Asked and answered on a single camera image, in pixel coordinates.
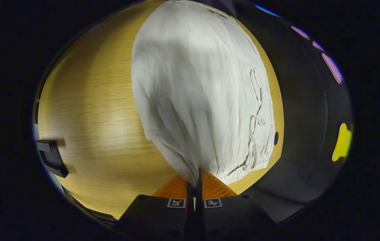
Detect black backdrop cloth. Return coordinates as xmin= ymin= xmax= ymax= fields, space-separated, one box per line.
xmin=203 ymin=0 xmax=354 ymax=223

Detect white jeans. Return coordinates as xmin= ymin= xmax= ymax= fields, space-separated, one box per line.
xmin=131 ymin=0 xmax=275 ymax=188

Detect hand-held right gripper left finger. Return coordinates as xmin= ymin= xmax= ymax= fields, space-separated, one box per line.
xmin=115 ymin=174 xmax=196 ymax=241

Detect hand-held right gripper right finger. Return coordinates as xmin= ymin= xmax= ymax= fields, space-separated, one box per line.
xmin=196 ymin=168 xmax=273 ymax=241

